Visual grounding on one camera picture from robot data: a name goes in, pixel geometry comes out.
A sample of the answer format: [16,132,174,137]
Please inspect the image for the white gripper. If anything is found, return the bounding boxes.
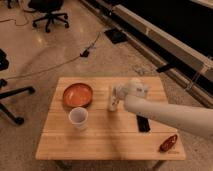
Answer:
[115,78,149,100]

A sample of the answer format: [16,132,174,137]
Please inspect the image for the clear plastic bottle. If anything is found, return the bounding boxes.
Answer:
[108,86,119,112]

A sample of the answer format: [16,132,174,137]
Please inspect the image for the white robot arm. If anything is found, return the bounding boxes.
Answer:
[115,79,213,141]

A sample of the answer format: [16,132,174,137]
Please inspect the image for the black smartphone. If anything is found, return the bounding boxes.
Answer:
[136,116,150,132]

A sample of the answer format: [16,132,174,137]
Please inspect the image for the black floor mat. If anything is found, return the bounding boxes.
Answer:
[105,28,127,44]

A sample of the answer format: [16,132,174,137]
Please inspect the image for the orange bowl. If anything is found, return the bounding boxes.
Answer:
[63,83,93,108]

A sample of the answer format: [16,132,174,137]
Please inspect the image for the white paper cup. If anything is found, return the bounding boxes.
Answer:
[68,107,88,130]

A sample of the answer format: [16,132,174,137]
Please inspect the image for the red brown snack packet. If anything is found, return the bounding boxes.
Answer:
[159,135,178,152]

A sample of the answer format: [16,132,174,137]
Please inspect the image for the wooden table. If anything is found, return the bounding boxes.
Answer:
[36,77,186,160]

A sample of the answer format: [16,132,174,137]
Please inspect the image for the black office chair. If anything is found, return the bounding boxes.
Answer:
[28,0,69,33]

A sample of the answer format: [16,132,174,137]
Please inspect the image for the black chair base left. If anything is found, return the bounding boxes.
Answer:
[0,48,36,126]

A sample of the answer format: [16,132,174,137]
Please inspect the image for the floor cable with plug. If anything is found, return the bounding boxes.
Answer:
[3,30,104,81]

